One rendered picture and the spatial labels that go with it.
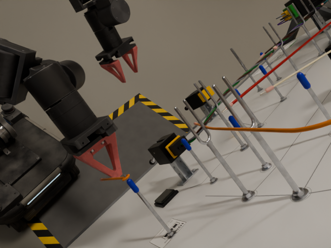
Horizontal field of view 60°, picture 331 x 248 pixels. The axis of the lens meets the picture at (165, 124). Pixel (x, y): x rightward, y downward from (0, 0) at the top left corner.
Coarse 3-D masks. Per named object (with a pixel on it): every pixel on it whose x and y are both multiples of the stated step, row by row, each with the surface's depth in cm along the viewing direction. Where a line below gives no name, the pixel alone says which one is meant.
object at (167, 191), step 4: (164, 192) 54; (168, 192) 52; (172, 192) 52; (176, 192) 52; (160, 196) 53; (164, 196) 52; (168, 196) 51; (172, 196) 51; (156, 200) 53; (160, 200) 51; (164, 200) 51; (168, 200) 51; (156, 204) 53; (160, 204) 51; (164, 204) 50
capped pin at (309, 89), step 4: (300, 72) 33; (300, 76) 33; (304, 76) 33; (300, 80) 33; (304, 80) 33; (304, 84) 33; (308, 84) 33; (304, 88) 34; (308, 88) 33; (308, 92) 34; (312, 92) 34; (312, 96) 34; (316, 96) 34; (316, 100) 34; (320, 104) 34; (320, 108) 34; (324, 108) 34; (324, 112) 34; (328, 116) 34
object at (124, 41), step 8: (96, 32) 74; (104, 32) 74; (112, 32) 75; (104, 40) 75; (112, 40) 75; (120, 40) 77; (128, 40) 78; (104, 48) 77; (112, 48) 76; (96, 56) 78; (104, 56) 75
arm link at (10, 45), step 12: (0, 48) 39; (12, 48) 39; (24, 48) 42; (24, 60) 40; (36, 60) 44; (48, 60) 50; (24, 72) 41; (72, 72) 46; (84, 72) 52; (12, 96) 41; (24, 96) 44
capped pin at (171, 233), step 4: (124, 176) 38; (128, 180) 38; (128, 184) 38; (132, 184) 38; (132, 188) 38; (136, 188) 38; (136, 192) 38; (140, 192) 38; (140, 196) 38; (144, 200) 38; (148, 204) 38; (148, 208) 39; (152, 208) 39; (152, 212) 38; (156, 212) 39; (156, 216) 39; (160, 220) 39; (164, 224) 39; (168, 228) 39; (168, 232) 39; (172, 232) 39; (168, 236) 39; (172, 236) 38
